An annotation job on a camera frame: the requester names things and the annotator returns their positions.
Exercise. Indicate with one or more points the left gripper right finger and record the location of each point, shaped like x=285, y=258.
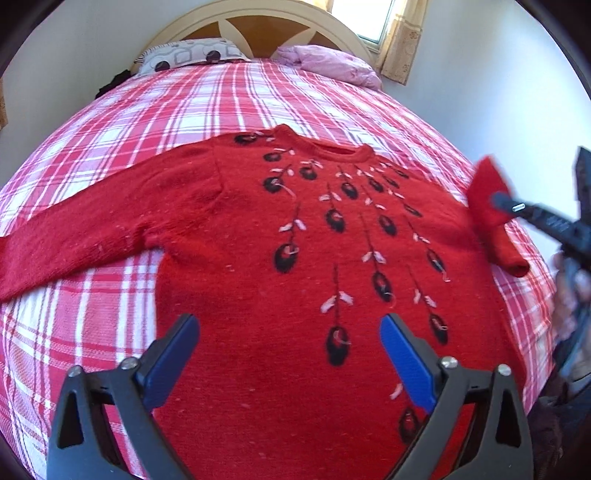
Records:
x=498, y=444

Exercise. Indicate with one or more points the red white plaid bed cover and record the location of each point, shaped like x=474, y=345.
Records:
x=98, y=317

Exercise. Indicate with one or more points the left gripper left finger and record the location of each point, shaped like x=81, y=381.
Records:
x=82, y=444

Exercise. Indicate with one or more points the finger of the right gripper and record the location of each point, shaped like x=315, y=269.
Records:
x=508, y=208

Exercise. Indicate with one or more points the grey patterned pillow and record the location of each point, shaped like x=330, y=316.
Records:
x=177, y=54

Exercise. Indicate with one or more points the black cloth beside pillow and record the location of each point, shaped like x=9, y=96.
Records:
x=116, y=81

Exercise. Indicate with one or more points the person's right hand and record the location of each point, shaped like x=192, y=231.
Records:
x=567, y=297

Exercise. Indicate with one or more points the beige curtain behind headboard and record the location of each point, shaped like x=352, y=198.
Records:
x=399, y=46

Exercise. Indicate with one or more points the cream wooden headboard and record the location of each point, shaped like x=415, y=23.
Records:
x=258, y=28

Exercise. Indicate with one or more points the red knitted sweater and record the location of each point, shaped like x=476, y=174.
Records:
x=289, y=251

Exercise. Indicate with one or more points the window behind headboard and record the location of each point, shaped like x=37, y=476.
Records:
x=369, y=19

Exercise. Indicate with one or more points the pink pillow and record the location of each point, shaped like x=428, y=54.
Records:
x=330, y=63

